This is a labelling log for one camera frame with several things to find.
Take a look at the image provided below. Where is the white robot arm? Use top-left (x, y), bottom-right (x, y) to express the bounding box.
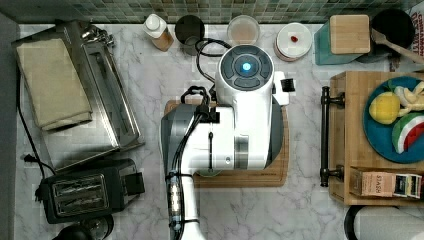
top-left (160, 45), bottom-right (289, 240)

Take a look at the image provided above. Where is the wooden drawer box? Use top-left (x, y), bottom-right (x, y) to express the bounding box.
top-left (329, 71), bottom-right (424, 207)

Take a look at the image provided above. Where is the green ceramic bowl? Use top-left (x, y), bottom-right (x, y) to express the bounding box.
top-left (196, 169), bottom-right (222, 177)

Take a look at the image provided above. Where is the wooden cutting board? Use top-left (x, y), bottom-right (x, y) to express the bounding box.
top-left (182, 104), bottom-right (289, 188)

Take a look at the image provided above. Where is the dark grey cup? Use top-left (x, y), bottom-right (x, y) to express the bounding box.
top-left (175, 15), bottom-right (205, 56)

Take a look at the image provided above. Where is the clear lidded snack jar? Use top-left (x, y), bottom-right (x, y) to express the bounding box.
top-left (227, 15), bottom-right (260, 45)

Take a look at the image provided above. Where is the stainless steel toaster oven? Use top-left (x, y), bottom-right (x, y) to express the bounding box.
top-left (12, 20), bottom-right (143, 171)

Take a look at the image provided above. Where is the pink pot with white lid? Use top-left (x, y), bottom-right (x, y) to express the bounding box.
top-left (274, 22), bottom-right (312, 62)

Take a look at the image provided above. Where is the teal canister with wooden lid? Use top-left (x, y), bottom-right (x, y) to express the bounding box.
top-left (314, 14), bottom-right (371, 65)

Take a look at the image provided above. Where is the black round kettle lid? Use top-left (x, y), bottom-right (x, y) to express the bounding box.
top-left (52, 215), bottom-right (114, 240)

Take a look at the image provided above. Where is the folded beige towel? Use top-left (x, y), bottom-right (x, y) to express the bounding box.
top-left (16, 39), bottom-right (92, 131)

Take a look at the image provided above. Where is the black two-slot toaster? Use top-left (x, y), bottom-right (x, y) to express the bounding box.
top-left (39, 159), bottom-right (145, 224)

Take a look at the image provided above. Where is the blue plate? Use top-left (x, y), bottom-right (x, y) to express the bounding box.
top-left (362, 76), bottom-right (424, 164)

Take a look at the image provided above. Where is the black paper towel holder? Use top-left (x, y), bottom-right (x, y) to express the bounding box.
top-left (344, 205), bottom-right (398, 240)

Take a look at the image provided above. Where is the stash tea box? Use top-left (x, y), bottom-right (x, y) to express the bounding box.
top-left (349, 168), bottom-right (396, 197)

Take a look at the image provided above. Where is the yellow toy lemon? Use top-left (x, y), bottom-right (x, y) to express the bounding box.
top-left (369, 92), bottom-right (400, 125)

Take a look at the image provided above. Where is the white paper towel roll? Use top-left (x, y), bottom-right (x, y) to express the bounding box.
top-left (353, 206), bottom-right (424, 240)

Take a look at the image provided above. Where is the toy watermelon slice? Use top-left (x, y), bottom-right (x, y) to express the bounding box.
top-left (392, 113), bottom-right (424, 154)

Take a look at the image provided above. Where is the toy peeled banana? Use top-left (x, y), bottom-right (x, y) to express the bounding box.
top-left (394, 81), bottom-right (424, 117)

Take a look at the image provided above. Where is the colourful tea bag box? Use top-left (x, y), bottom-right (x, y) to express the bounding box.
top-left (393, 174), bottom-right (422, 199)

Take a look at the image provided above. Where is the black utensil holder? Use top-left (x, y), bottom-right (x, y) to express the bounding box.
top-left (357, 9), bottom-right (415, 63)

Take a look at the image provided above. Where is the cinnamon cereal box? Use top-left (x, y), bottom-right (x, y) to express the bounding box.
top-left (409, 2), bottom-right (424, 56)

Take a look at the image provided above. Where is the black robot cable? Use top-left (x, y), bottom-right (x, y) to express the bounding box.
top-left (164, 37), bottom-right (233, 240)

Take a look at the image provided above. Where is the black drawer handle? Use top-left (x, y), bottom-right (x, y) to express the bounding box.
top-left (320, 86), bottom-right (345, 187)

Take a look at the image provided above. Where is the black power cord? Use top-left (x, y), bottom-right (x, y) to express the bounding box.
top-left (15, 71), bottom-right (57, 180)

